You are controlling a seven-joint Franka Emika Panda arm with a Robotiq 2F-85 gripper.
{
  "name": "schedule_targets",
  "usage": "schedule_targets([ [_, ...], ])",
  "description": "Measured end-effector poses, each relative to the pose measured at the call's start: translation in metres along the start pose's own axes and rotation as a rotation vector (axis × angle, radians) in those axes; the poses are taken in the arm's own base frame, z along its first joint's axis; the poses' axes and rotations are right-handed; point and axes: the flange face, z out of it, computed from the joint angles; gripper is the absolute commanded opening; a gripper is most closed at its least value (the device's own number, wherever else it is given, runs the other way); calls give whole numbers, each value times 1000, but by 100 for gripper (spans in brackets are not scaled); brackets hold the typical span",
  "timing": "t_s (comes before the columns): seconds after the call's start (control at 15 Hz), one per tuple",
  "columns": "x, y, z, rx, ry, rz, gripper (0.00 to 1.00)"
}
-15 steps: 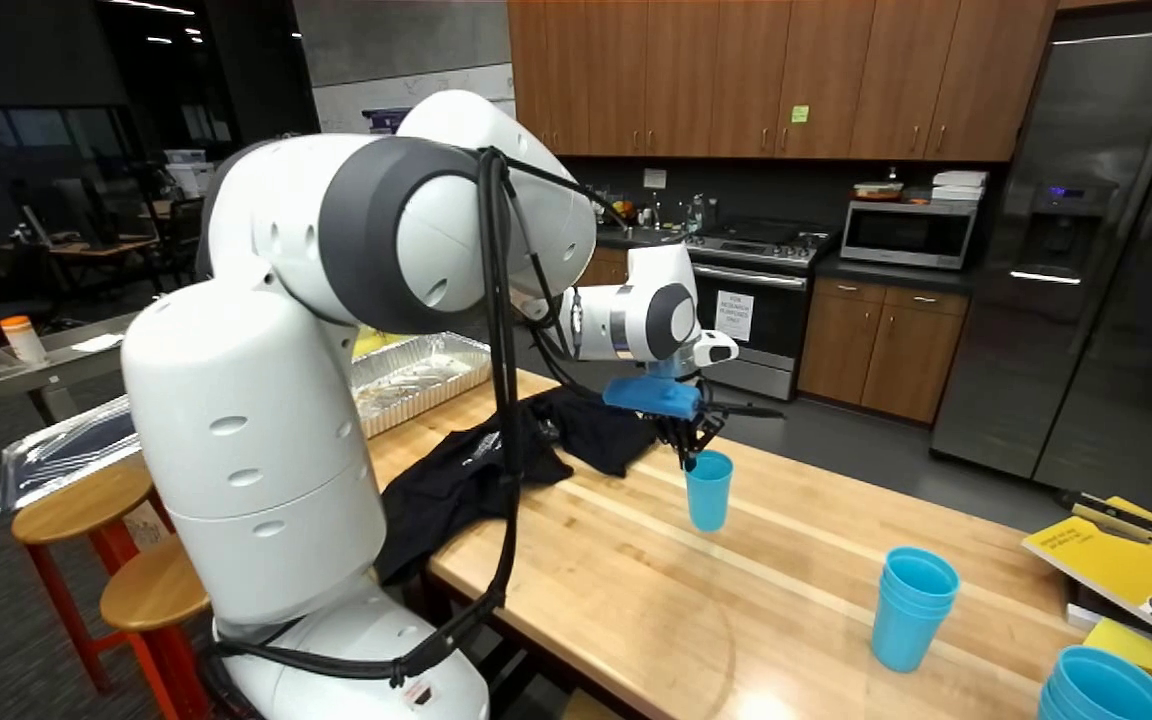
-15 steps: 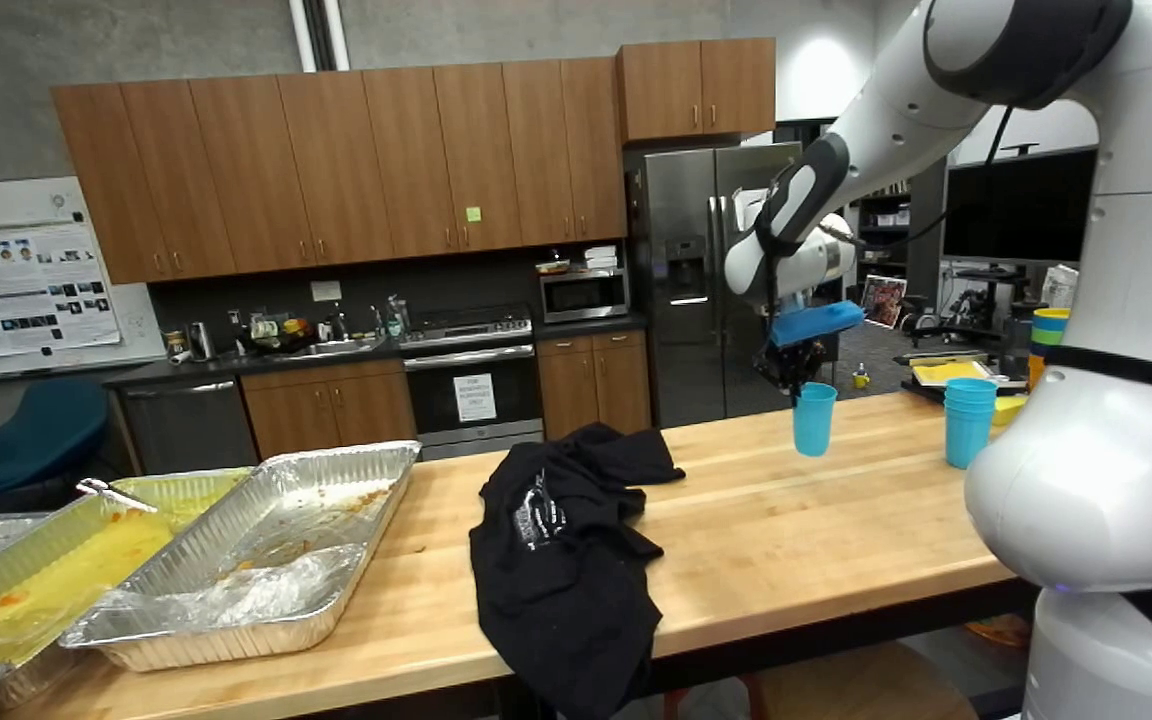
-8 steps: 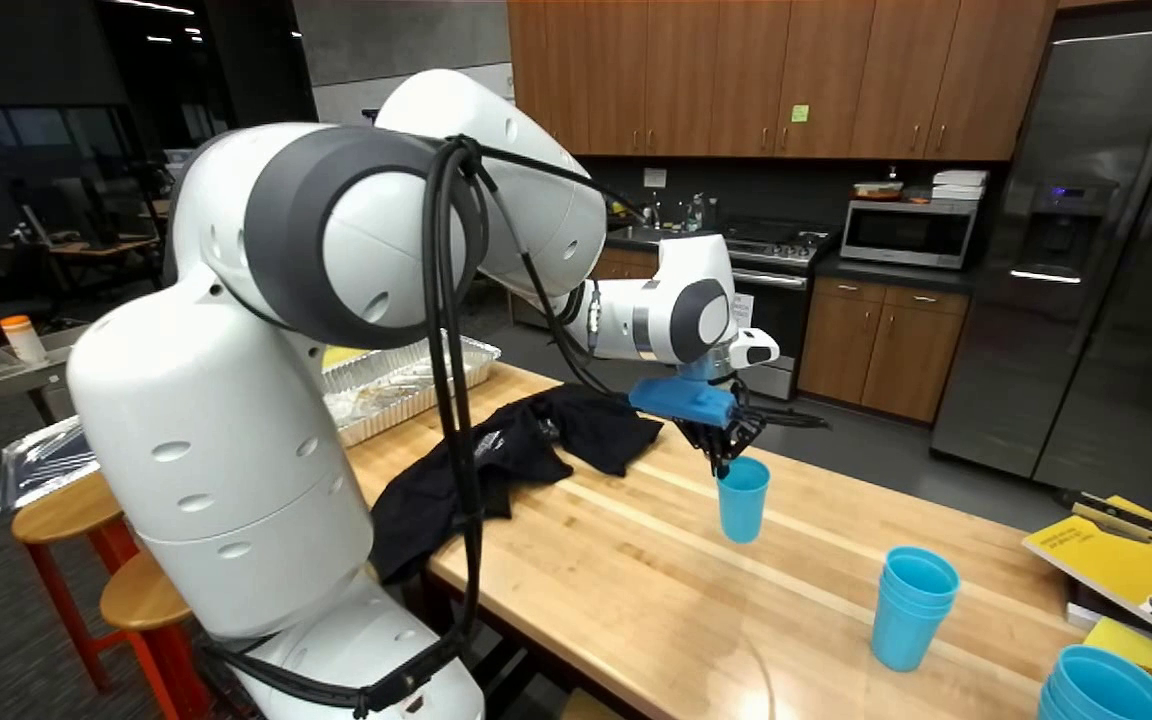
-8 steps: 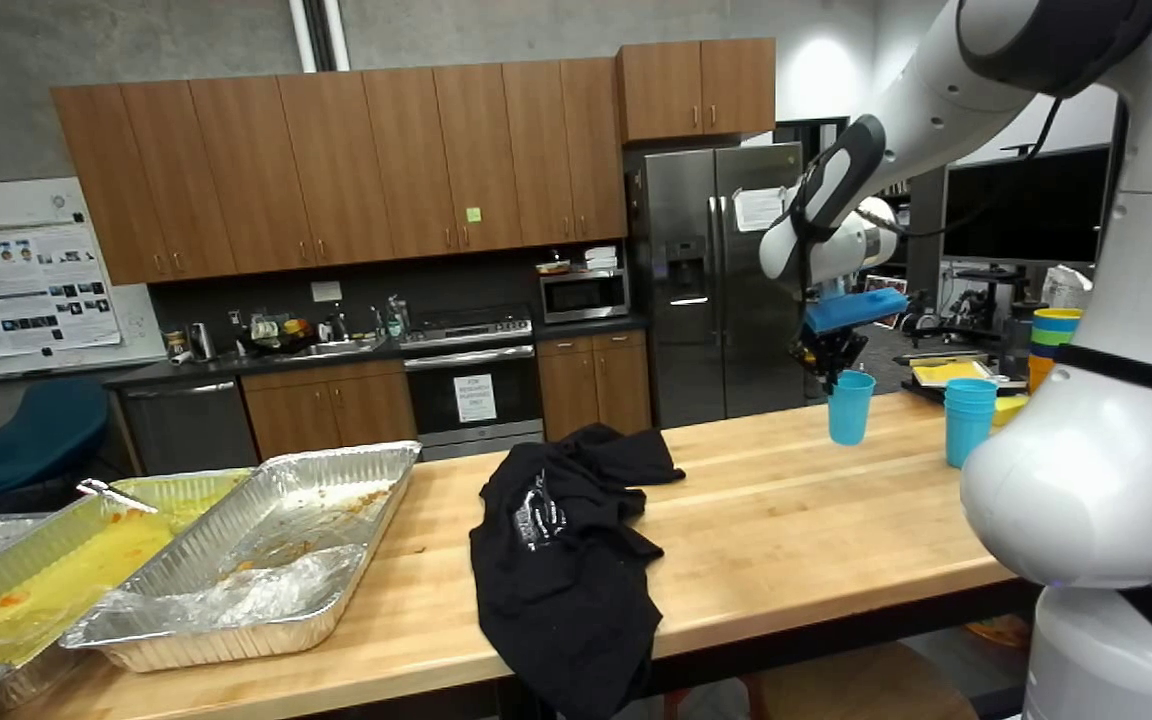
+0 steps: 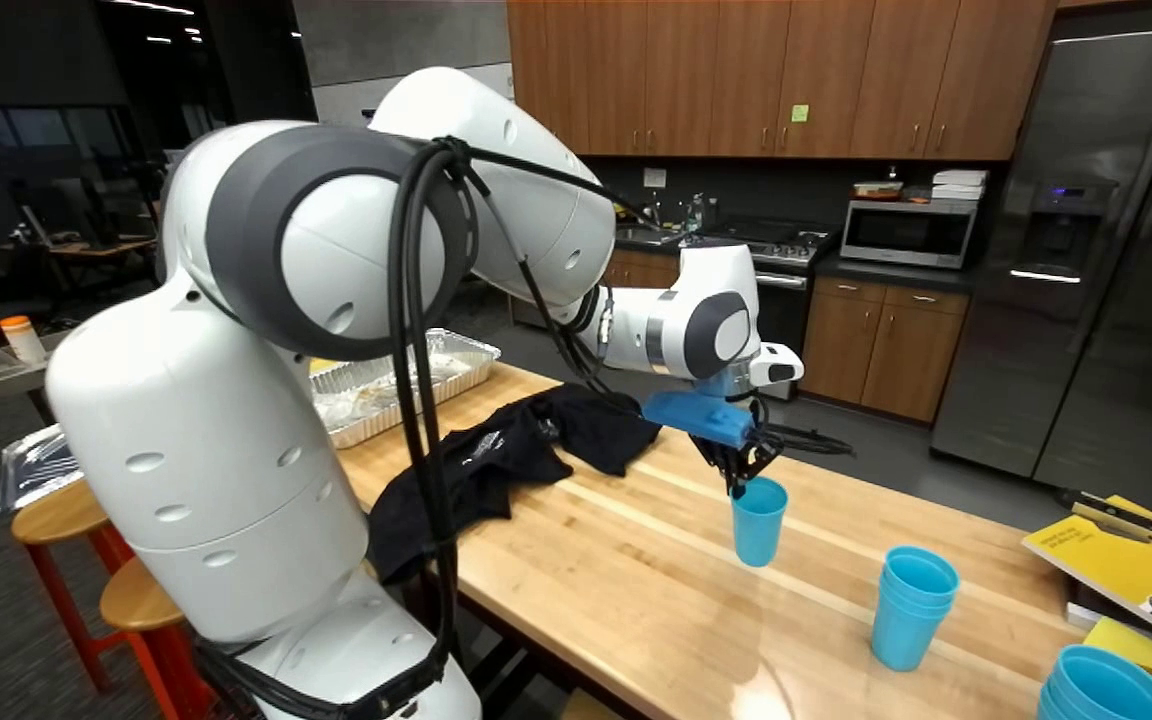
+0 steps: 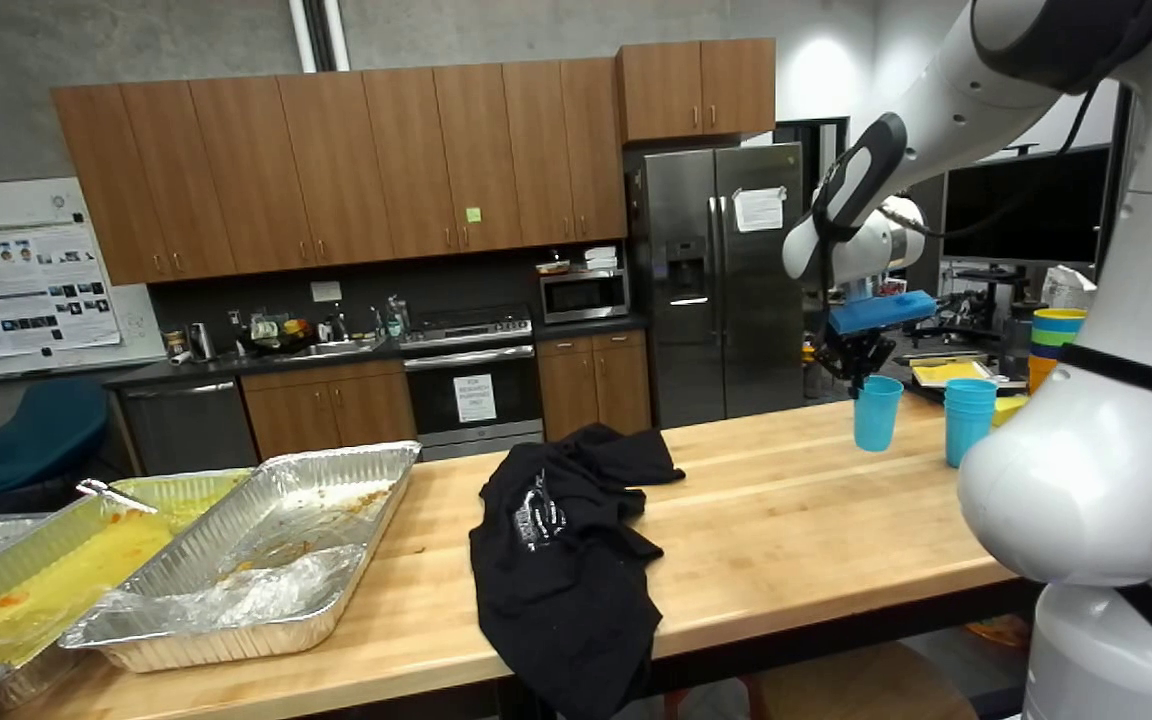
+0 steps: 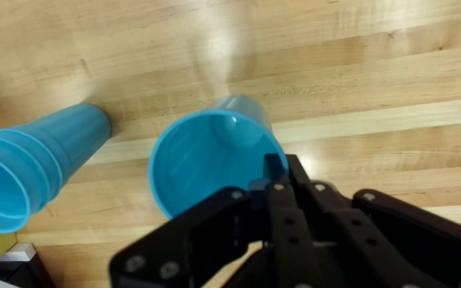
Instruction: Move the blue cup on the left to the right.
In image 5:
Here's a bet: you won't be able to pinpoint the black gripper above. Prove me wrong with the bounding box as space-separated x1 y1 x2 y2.
706 420 789 505

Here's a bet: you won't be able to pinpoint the small blue plastic cup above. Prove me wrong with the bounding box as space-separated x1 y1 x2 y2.
727 477 793 573

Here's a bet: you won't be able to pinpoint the large blue plastic cup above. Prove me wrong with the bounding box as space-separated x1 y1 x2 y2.
870 542 963 675

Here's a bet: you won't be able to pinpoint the stainless steel oven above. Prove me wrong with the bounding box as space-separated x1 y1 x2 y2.
750 231 834 359

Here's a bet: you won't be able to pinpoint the brown wooden base cabinet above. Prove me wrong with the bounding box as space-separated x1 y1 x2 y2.
796 271 972 427
602 244 683 290

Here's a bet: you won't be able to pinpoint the black cloth shirt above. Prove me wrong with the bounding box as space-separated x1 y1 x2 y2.
368 380 669 587

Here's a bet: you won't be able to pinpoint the stainless steel microwave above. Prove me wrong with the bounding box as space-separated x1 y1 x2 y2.
838 194 983 274

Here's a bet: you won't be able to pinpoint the white containers on microwave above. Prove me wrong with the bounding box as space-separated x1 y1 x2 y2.
930 168 991 209

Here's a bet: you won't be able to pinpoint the yellow paper pad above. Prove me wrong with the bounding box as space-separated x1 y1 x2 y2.
1022 506 1152 620

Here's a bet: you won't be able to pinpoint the silver foil baking tray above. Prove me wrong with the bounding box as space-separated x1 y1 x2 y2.
307 325 504 456

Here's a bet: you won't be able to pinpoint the stainless steel fridge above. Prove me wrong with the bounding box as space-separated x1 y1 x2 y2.
933 2 1152 533

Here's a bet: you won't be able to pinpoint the small yellow sticky pad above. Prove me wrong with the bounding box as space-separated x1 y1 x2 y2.
1081 611 1152 680

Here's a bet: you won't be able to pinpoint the wooden stool orange legs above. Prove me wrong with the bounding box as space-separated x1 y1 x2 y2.
8 477 142 695
97 557 228 720

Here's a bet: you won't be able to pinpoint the crumpled foil tray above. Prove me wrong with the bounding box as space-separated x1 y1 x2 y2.
0 420 90 518

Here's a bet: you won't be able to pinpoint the white container orange lid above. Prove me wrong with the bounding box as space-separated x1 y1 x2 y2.
0 311 54 373

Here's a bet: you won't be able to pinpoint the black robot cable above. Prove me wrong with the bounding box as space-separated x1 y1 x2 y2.
220 131 648 720

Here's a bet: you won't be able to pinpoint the brown wooden wall cabinets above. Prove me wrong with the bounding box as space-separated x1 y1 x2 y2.
508 0 1063 165

